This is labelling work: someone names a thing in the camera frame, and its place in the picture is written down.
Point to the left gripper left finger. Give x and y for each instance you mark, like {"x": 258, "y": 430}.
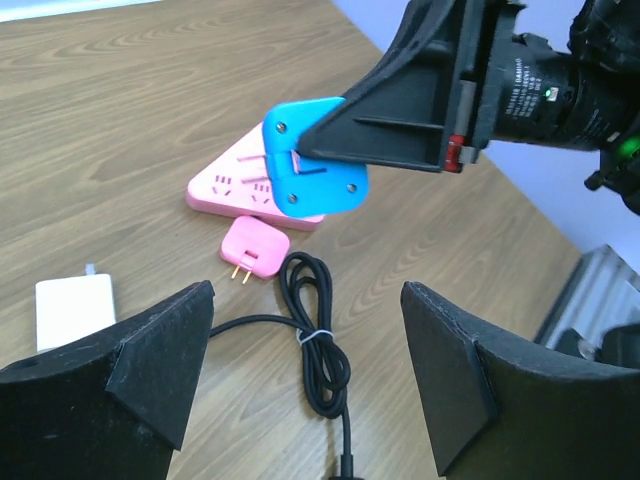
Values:
{"x": 113, "y": 405}

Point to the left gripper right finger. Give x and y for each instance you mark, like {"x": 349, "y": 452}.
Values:
{"x": 498, "y": 406}

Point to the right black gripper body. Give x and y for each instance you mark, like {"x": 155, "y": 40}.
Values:
{"x": 517, "y": 88}

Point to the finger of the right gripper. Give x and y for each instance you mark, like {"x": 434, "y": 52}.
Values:
{"x": 399, "y": 121}
{"x": 425, "y": 59}

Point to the blue plug adapter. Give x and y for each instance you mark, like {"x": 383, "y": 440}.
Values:
{"x": 302, "y": 186}

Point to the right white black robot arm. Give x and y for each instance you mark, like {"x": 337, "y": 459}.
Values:
{"x": 457, "y": 76}

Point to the small pink plug adapter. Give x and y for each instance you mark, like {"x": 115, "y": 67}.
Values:
{"x": 254, "y": 247}

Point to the white charger block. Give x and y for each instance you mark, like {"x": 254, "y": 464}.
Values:
{"x": 71, "y": 308}

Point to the pink triangular power socket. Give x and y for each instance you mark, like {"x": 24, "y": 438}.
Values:
{"x": 236, "y": 184}

